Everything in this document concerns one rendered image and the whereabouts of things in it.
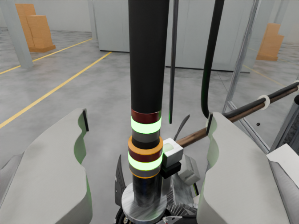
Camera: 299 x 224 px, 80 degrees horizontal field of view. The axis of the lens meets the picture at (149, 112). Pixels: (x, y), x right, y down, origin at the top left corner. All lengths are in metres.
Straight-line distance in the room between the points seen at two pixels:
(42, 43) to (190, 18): 5.55
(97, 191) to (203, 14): 4.92
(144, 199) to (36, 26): 8.16
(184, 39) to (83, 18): 9.21
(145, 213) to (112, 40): 7.52
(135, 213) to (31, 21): 8.24
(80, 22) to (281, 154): 13.64
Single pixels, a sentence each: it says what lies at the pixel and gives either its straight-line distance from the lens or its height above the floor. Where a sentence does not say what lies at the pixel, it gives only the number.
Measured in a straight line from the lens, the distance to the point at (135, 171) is 0.23.
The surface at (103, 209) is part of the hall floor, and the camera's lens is 2.03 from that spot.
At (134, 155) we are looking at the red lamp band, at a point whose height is 1.57.
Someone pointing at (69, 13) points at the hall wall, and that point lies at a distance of 14.17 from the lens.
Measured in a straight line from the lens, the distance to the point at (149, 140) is 0.20.
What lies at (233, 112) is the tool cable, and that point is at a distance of 0.35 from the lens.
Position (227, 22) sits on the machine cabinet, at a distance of 5.76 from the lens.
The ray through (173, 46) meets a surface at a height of 1.69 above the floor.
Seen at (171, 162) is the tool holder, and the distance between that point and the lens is 0.26.
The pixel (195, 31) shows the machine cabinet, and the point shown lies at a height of 1.08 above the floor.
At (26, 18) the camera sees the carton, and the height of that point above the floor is 1.14.
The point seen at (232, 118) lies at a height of 1.55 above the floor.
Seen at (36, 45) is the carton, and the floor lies 0.22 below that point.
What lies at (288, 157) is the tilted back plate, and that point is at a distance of 0.69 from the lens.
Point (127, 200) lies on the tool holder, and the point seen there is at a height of 1.47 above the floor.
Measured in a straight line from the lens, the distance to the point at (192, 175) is 0.79.
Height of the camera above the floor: 1.72
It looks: 31 degrees down
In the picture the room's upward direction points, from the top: 2 degrees clockwise
